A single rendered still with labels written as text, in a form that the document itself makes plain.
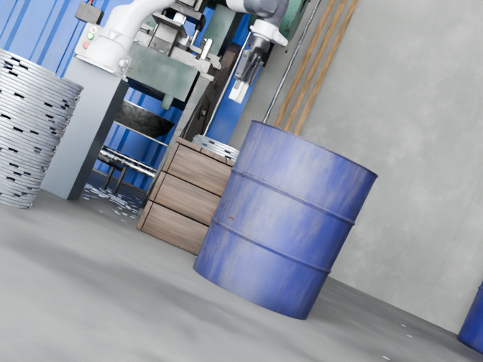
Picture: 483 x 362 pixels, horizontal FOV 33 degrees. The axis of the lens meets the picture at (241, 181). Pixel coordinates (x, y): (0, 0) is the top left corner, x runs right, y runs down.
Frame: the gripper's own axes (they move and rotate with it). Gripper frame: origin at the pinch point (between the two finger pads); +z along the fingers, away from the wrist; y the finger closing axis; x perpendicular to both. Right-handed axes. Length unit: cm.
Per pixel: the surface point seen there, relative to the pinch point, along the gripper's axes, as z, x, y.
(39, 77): 24, -2, 94
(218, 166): 27.1, 6.5, 4.1
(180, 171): 33.7, -3.6, 9.5
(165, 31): -16, -61, -31
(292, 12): -43, -15, -44
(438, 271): 33, 45, -226
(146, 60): -1, -59, -25
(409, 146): -27, 4, -208
